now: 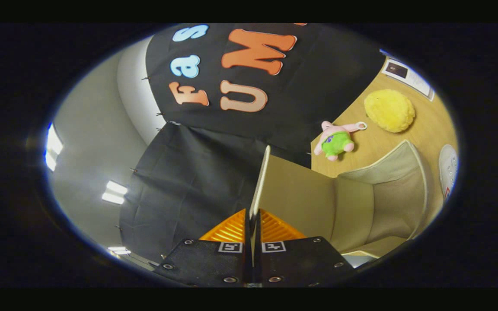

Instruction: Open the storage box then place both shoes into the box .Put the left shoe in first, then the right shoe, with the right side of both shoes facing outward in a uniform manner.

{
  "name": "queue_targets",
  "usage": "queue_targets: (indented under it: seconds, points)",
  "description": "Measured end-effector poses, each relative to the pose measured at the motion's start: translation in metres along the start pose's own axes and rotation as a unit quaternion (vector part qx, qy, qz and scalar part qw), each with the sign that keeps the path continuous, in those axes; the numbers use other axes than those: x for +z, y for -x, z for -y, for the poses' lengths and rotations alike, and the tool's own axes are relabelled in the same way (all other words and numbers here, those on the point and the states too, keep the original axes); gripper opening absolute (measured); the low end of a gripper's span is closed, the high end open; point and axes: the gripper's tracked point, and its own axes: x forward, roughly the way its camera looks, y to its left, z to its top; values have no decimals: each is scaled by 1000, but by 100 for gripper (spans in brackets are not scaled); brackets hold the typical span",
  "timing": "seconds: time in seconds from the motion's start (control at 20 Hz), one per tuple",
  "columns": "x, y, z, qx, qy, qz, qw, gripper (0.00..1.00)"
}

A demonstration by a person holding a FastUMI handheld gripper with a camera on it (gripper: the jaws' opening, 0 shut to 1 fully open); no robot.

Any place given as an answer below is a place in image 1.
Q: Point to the yellow plush toy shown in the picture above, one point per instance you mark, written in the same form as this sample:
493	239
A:
389	110

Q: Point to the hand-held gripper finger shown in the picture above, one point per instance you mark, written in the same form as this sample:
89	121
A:
247	263
257	263

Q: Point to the white striped canvas shoe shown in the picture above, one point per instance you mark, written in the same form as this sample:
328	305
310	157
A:
448	168

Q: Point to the white book with dark photo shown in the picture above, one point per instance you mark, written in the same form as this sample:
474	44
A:
409	75

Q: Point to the beige fabric storage box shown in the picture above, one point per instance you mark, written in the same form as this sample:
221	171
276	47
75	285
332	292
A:
301	198

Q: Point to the pink and green plush toy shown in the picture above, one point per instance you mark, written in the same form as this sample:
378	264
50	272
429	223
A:
335	142

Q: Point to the ceiling light panel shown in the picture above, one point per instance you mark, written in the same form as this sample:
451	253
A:
52	147
115	192
119	250

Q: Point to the black backdrop cloth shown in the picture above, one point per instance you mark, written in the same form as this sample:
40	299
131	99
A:
197	172

